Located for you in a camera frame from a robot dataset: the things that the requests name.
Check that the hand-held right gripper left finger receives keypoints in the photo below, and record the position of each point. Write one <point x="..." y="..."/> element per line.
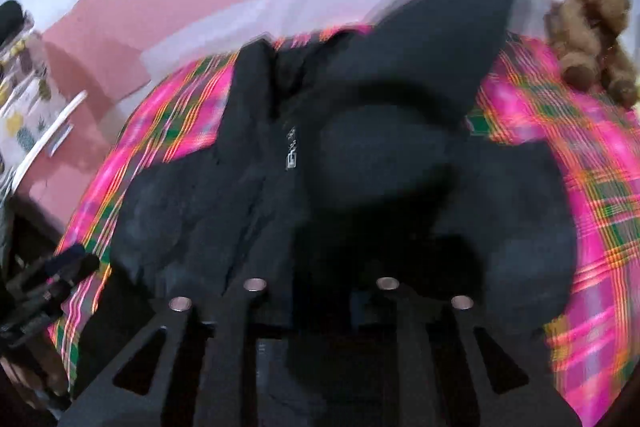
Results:
<point x="250" y="307"/>

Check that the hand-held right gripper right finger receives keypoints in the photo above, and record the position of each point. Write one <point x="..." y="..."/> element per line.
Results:
<point x="400" y="307"/>

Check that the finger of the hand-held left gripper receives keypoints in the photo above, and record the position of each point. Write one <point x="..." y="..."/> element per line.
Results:
<point x="70" y="264"/>

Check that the black jacket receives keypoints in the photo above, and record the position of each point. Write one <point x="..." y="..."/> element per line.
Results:
<point x="310" y="187"/>

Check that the pineapple printed cloth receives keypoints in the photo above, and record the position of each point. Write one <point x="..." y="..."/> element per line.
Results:
<point x="25" y="107"/>

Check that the pink plaid blanket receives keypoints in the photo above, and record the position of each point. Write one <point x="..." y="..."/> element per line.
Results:
<point x="590" y="167"/>

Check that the black object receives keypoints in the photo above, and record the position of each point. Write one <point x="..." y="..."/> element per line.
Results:
<point x="14" y="22"/>

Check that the brown teddy bear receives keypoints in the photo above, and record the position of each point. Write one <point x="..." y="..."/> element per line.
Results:
<point x="595" y="22"/>

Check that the white rail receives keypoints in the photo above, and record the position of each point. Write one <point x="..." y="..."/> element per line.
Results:
<point x="47" y="137"/>

